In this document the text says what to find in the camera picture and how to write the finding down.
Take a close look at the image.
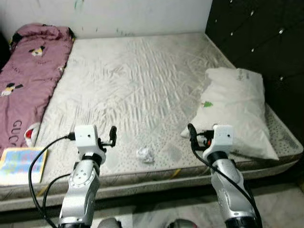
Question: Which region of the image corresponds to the colourful children's book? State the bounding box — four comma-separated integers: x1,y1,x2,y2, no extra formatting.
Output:
0,147,48,186

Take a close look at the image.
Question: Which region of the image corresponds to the white paper ball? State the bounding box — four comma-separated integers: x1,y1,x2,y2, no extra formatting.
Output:
136,147,155,164

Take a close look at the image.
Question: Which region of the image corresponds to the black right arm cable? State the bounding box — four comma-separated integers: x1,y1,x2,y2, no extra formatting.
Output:
189,138,263,228

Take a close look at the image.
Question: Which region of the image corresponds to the long black left arm cable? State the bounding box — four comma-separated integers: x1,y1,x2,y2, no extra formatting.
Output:
28,134,76,228

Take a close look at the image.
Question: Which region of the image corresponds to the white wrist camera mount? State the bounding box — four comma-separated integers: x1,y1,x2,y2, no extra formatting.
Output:
75,125,106,164
203,125,235,160

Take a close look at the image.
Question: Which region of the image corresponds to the pink cartoon print blanket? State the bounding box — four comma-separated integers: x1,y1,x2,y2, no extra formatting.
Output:
0,23,75,152

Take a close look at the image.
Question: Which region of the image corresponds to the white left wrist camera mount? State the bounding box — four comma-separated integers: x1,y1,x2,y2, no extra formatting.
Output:
75,125,106,164

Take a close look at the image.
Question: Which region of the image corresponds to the black tufted headboard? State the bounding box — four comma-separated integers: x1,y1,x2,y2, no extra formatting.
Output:
205,0,304,143

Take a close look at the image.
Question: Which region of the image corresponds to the grey robot leg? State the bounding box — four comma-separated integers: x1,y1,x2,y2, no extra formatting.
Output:
167,218,198,228
97,218,122,228

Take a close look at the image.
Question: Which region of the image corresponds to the grey quilted mattress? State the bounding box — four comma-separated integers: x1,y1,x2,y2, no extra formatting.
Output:
0,32,304,212

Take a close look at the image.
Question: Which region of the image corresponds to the white pillow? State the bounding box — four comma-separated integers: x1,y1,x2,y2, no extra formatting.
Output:
180,67,280,161

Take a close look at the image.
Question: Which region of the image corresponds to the grey robot right leg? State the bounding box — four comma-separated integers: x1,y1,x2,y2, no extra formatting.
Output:
167,218,198,228

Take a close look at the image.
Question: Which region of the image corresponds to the grey robot left leg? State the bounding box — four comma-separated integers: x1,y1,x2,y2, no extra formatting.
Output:
97,218,122,228

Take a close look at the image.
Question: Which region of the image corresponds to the short black left arm cable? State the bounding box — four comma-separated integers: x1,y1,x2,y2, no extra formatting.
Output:
42,173,72,224

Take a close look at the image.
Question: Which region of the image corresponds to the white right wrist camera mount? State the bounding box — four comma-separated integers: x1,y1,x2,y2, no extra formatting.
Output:
203,125,235,160

